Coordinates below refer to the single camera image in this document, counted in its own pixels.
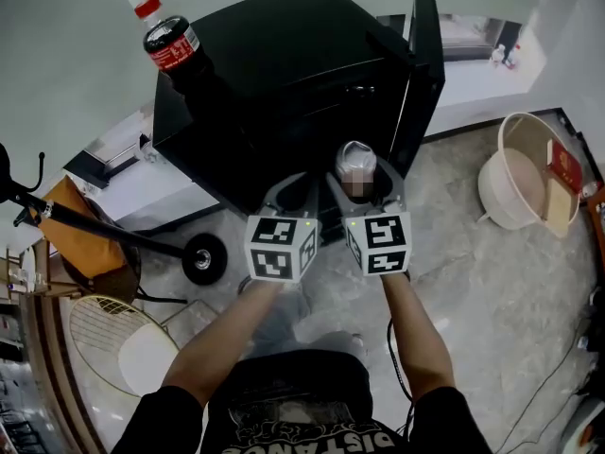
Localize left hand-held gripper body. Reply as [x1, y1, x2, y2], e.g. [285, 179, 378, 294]
[243, 205, 323, 285]

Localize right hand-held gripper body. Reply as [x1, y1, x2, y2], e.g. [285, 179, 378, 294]
[344, 199, 413, 277]

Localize orange drink can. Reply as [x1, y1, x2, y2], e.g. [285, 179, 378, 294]
[335, 140, 378, 203]

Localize black mini fridge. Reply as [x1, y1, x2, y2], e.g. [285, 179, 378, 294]
[150, 0, 447, 248]

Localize cola bottle red cap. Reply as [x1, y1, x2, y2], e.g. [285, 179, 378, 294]
[133, 0, 212, 95]

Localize person's left forearm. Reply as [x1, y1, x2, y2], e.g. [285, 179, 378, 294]
[163, 279, 285, 409]

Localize person's right forearm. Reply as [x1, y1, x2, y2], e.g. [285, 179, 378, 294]
[380, 271, 456, 404]

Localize person's grey jeans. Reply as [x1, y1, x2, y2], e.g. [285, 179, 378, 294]
[250, 288, 368, 363]

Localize cream plastic basin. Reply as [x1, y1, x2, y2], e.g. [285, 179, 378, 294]
[476, 111, 581, 239]

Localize white window ledge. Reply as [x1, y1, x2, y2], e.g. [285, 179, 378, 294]
[65, 59, 535, 234]

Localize folded patterned umbrella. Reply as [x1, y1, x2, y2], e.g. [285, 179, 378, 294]
[135, 132, 160, 165]

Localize person's black t-shirt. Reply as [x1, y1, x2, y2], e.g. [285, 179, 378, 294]
[111, 350, 495, 454]

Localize black coat rack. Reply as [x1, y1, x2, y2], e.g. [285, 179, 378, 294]
[0, 142, 229, 287]

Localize beige box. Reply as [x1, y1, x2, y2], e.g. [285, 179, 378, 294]
[543, 177, 580, 238]

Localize red box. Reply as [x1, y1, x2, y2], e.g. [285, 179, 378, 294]
[546, 138, 584, 196]

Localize white seat cushion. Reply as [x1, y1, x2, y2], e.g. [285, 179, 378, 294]
[117, 323, 181, 398]

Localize orange bag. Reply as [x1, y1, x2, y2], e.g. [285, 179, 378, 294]
[40, 175, 129, 278]

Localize wooden rack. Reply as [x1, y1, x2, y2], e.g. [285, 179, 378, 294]
[585, 184, 605, 254]

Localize wooden shelf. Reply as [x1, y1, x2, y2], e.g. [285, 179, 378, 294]
[0, 236, 84, 302]

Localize black bag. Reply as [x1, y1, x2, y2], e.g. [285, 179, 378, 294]
[0, 142, 13, 202]

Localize black cable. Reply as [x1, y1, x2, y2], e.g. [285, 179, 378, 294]
[386, 318, 418, 439]

